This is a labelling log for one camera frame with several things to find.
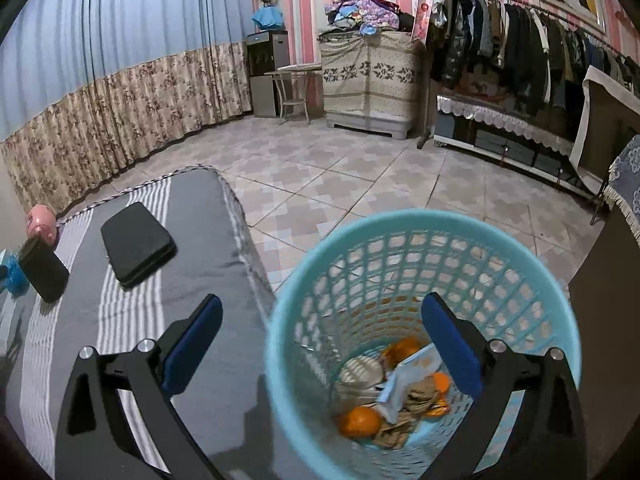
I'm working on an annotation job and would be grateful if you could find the blue wrapped plant pot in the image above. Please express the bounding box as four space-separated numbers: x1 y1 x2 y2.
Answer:
251 0 285 32

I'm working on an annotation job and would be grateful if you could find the low bench with lace cloth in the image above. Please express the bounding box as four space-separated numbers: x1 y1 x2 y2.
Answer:
434 92 576 171

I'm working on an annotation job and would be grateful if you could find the pink piggy bank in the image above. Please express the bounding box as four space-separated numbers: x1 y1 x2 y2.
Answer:
27 204 59 243

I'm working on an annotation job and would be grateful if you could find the blue and floral curtain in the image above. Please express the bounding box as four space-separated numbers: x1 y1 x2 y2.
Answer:
0 0 253 211

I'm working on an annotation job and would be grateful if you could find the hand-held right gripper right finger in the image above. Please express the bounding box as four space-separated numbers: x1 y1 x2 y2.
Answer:
420 292 588 480

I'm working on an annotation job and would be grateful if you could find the cabinet with patterned cloth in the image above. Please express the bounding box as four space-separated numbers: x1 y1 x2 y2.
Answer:
320 30 421 141

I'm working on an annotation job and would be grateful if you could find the orange peel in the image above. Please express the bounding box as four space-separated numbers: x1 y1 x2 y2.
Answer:
381 336 422 368
340 406 383 441
425 372 453 418

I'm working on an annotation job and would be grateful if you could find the small round table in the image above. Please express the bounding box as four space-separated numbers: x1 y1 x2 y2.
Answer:
264 63 322 125

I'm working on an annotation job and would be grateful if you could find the light blue plastic basket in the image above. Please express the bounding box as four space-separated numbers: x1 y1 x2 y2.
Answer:
264 208 583 480

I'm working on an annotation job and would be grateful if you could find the row of hanging clothes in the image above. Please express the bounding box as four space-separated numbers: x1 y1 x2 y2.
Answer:
427 0 640 126

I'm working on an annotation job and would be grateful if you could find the pile of colourful clothes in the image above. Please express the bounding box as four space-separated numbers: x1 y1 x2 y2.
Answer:
318 0 416 38

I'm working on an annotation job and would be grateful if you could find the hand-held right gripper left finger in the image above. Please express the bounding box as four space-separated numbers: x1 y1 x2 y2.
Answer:
55 294 226 480

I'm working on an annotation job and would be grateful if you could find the table with cream cloth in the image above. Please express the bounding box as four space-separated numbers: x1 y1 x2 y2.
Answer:
570 65 640 196

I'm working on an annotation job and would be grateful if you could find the white wrapper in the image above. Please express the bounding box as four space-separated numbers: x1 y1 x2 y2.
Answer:
375 344 443 423

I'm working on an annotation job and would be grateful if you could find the pink hanging bag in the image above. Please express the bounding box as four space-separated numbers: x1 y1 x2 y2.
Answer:
411 0 433 46

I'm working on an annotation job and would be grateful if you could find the black cylinder speaker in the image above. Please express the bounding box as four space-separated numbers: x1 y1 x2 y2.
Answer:
18 236 70 303

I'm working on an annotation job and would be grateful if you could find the blue fuzzy ball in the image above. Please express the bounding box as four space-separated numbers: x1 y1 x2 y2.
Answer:
0 255 32 296

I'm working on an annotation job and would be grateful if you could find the flat black case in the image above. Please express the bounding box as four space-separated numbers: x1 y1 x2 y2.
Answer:
101 202 177 288

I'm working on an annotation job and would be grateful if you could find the grey water dispenser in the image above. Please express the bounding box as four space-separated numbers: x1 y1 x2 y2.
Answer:
245 30 291 118

